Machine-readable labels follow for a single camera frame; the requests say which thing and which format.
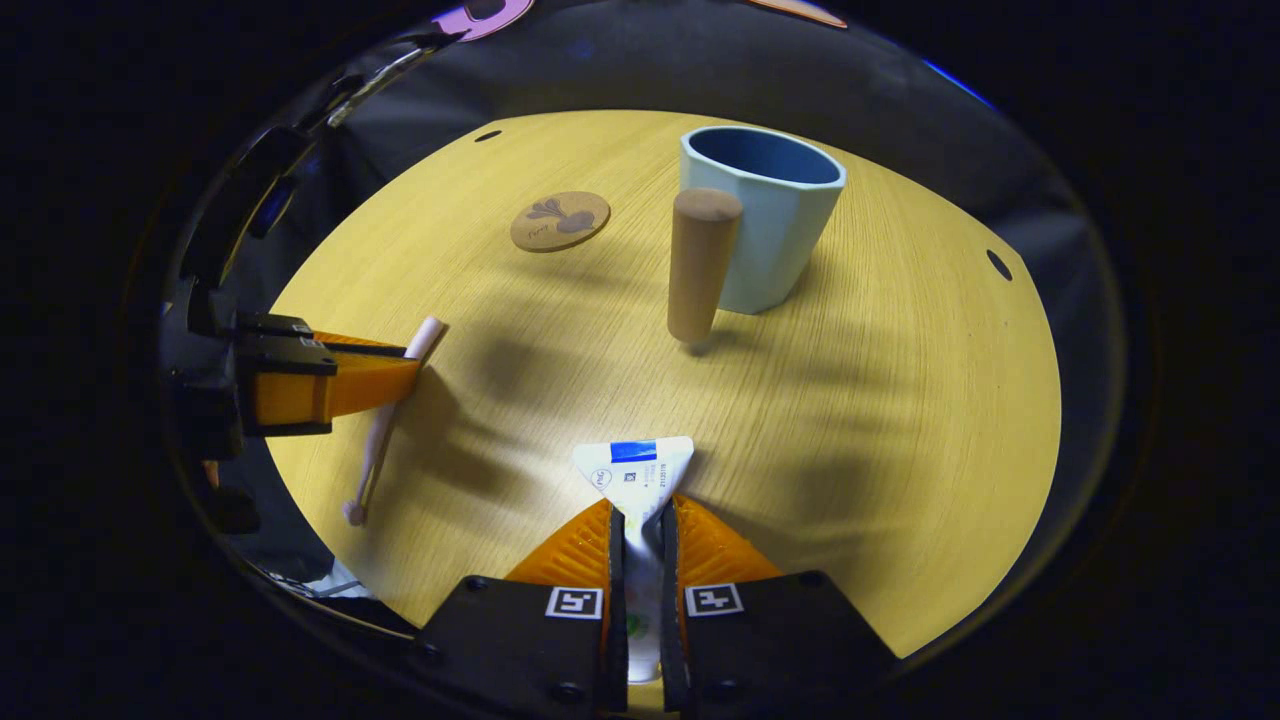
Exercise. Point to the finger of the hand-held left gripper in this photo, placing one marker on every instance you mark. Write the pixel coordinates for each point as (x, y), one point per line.
(290, 330)
(330, 390)

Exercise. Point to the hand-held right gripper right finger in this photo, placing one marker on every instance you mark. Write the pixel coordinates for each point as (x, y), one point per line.
(770, 640)

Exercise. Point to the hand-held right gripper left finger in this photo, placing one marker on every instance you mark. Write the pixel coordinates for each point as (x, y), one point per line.
(520, 640)

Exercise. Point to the pink toothbrush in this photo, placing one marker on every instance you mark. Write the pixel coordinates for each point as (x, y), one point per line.
(380, 440)

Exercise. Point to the white toothpaste tube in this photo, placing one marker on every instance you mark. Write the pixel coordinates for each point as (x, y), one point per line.
(640, 480)

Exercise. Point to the round brown coaster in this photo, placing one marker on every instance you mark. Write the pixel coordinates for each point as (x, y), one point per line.
(560, 222)

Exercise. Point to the wooden desktop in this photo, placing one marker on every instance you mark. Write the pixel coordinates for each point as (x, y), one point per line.
(860, 400)

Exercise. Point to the black backdrop cloth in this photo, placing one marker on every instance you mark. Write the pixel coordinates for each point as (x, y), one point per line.
(900, 110)

